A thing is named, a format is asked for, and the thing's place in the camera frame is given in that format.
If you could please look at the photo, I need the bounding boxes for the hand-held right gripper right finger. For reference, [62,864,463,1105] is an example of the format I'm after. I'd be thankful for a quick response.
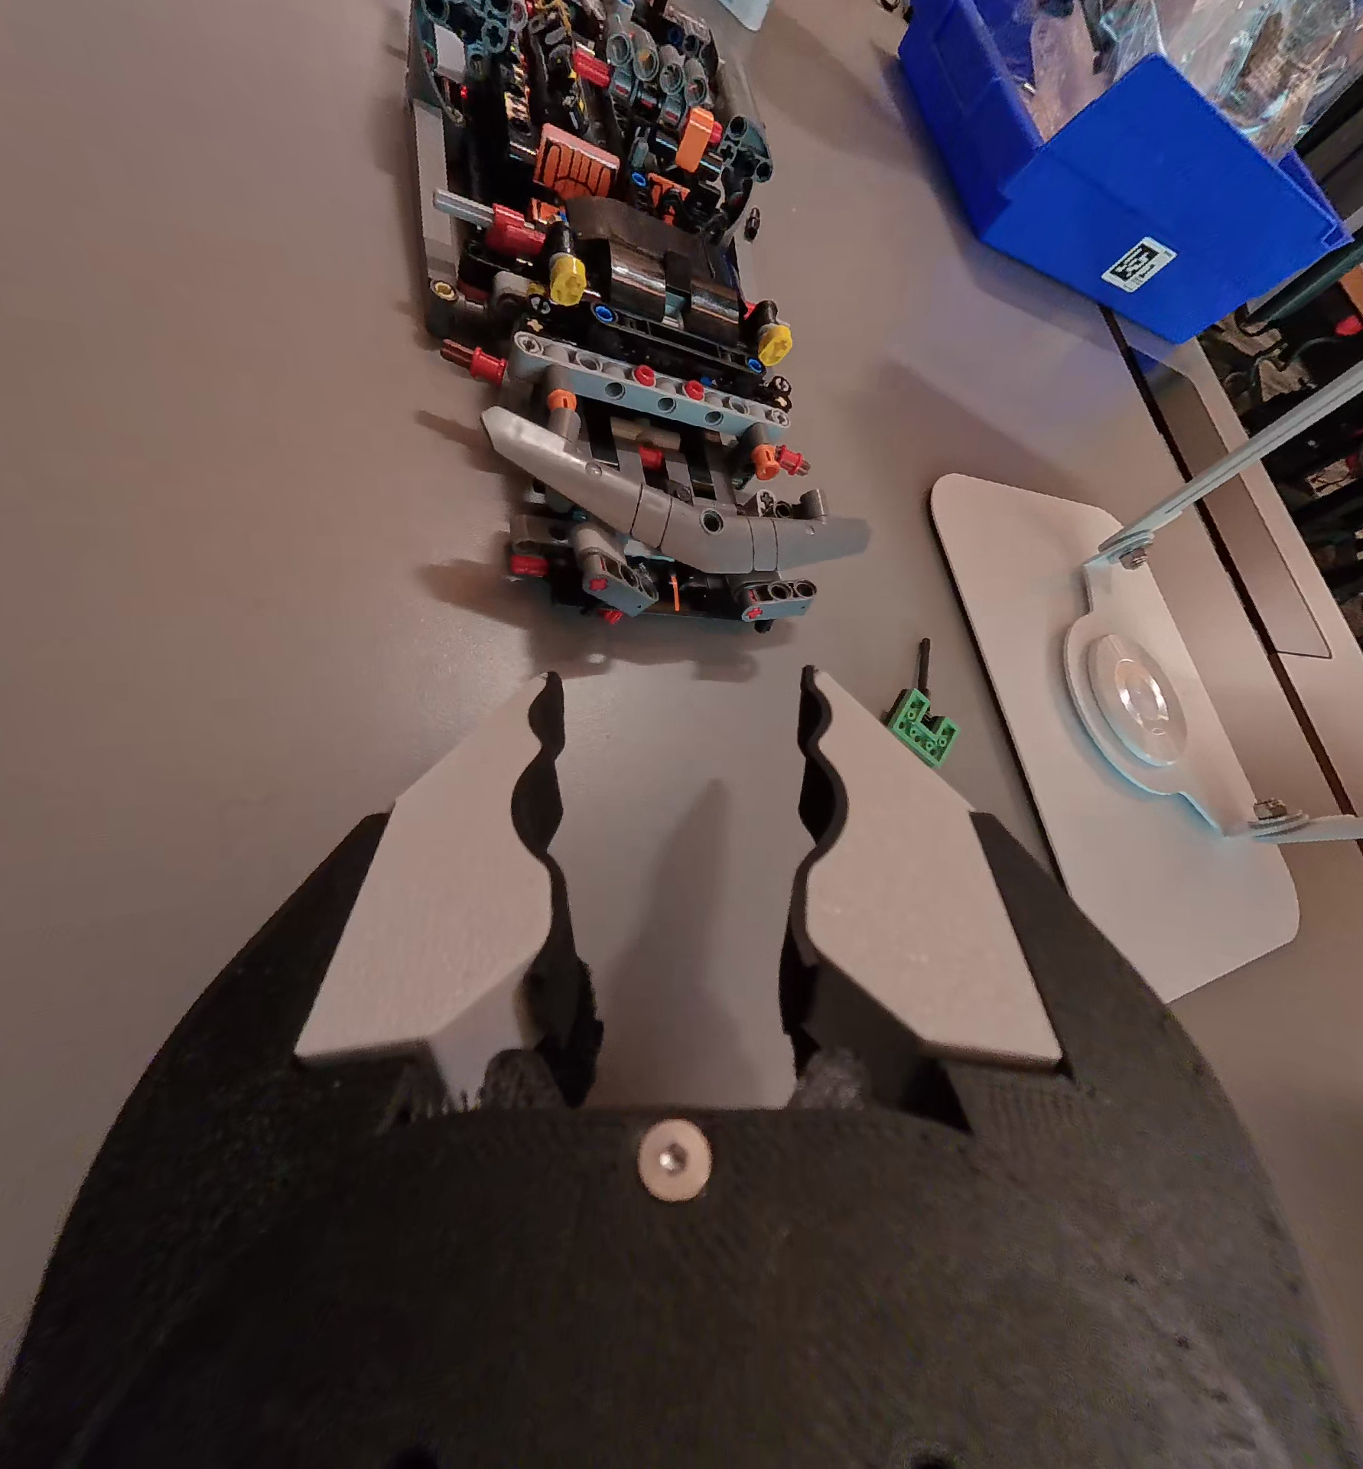
[778,663,1066,1110]

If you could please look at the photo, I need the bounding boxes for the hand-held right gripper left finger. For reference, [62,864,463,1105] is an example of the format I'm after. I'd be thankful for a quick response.
[292,672,604,1110]

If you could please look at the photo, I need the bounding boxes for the lego car model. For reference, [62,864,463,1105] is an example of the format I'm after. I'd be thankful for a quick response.
[406,0,871,630]

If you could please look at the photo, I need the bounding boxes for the green lego block black axle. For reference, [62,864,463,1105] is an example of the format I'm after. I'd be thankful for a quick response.
[885,638,962,767]

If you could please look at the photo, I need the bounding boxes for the blue bin with lego bags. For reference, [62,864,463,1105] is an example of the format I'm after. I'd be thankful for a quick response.
[896,0,1355,346]

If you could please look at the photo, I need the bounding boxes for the bags of lego pieces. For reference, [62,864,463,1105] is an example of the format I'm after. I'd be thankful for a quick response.
[1025,0,1363,162]

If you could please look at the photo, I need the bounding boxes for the white book stand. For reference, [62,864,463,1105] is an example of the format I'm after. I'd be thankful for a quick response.
[928,339,1363,1003]

